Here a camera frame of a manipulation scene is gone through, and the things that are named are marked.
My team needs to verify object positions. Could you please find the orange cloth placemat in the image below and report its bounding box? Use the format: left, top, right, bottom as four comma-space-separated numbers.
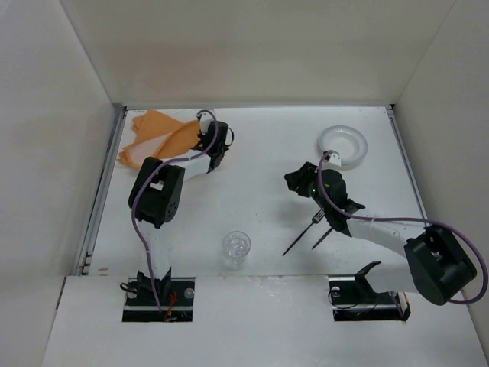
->
118, 110, 200, 170

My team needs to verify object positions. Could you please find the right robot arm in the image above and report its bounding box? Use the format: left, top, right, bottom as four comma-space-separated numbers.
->
284, 162, 477, 306

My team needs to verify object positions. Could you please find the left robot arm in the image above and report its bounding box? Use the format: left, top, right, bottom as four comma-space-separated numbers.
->
128, 121, 234, 307

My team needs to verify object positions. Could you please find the black fork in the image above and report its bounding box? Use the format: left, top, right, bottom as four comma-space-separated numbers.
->
282, 209, 325, 256

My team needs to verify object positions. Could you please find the white round plate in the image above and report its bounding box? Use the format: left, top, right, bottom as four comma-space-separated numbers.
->
319, 125, 368, 167

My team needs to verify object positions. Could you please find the black knife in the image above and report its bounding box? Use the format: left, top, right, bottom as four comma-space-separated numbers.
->
311, 228, 334, 250

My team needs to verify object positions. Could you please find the clear drinking glass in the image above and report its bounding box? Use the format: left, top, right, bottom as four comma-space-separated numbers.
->
222, 231, 251, 269

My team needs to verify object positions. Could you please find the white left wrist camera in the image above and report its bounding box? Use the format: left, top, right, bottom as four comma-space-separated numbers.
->
196, 109, 215, 135

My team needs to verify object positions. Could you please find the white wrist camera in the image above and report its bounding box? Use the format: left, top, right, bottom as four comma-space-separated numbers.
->
325, 151, 342, 167
196, 109, 215, 135

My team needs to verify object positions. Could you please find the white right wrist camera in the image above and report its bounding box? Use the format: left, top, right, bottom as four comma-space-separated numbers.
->
325, 151, 342, 167

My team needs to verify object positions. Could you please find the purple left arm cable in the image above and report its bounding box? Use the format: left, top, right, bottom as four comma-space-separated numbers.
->
131, 109, 219, 311

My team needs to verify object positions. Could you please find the right aluminium table rail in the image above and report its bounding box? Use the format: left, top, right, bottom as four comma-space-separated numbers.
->
386, 104, 426, 219

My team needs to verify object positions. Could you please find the aluminium table rail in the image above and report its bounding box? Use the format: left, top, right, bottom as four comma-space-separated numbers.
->
74, 103, 127, 275
386, 104, 426, 219

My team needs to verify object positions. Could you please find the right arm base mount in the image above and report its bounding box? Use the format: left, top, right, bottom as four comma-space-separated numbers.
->
328, 276, 411, 322

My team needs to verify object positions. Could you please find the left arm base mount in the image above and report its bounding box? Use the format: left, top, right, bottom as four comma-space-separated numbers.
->
119, 271, 196, 323

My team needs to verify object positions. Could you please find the left aluminium table rail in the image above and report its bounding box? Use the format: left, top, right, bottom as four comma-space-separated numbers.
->
74, 103, 127, 275

